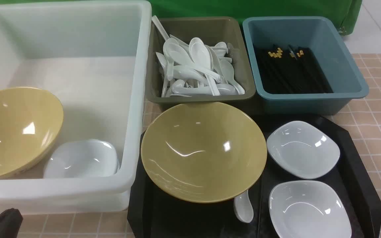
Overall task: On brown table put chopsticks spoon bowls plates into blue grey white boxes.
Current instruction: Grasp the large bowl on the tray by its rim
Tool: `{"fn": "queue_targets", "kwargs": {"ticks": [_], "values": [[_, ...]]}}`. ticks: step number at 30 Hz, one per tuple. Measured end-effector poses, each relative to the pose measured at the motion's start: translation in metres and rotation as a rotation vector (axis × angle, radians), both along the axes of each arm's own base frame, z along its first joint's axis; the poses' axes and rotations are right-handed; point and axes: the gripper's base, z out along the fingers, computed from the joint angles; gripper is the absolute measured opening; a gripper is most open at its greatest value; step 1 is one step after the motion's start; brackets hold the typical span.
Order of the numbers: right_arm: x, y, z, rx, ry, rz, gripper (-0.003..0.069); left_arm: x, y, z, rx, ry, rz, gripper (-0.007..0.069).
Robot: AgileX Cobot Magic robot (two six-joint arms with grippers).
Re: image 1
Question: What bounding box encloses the yellow noodle bowl in tub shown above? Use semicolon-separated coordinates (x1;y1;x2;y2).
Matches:
0;87;64;179

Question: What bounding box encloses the white square dish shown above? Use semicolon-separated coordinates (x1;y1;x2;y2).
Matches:
43;139;120;179
267;121;341;179
269;180;352;238

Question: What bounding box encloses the olive green spoon bin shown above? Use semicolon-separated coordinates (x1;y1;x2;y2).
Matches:
145;17;260;115

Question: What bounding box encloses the white soup spoon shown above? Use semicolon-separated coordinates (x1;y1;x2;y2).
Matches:
234;190;254;223

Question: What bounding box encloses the white square dish in tub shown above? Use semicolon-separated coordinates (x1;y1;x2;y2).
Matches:
43;139;120;179

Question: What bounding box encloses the pile of white soup spoons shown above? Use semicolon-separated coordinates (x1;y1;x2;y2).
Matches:
152;16;245;98

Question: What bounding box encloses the yellow noodle bowl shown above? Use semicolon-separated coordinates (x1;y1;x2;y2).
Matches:
0;87;64;179
141;102;267;203

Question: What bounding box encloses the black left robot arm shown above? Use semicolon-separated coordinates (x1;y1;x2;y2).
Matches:
0;208;23;238

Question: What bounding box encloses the bundle of black chopsticks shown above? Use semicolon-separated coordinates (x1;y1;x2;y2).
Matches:
254;45;333;95

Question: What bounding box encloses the large white plastic tub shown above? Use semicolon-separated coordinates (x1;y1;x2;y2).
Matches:
0;0;152;215

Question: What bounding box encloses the green cloth backdrop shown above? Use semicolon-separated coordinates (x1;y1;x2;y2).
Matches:
0;0;363;36

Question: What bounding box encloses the blue chopstick bin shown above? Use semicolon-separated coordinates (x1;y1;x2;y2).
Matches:
242;16;369;115

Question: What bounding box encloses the black serving tray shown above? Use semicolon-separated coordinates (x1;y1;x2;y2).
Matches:
127;114;381;238

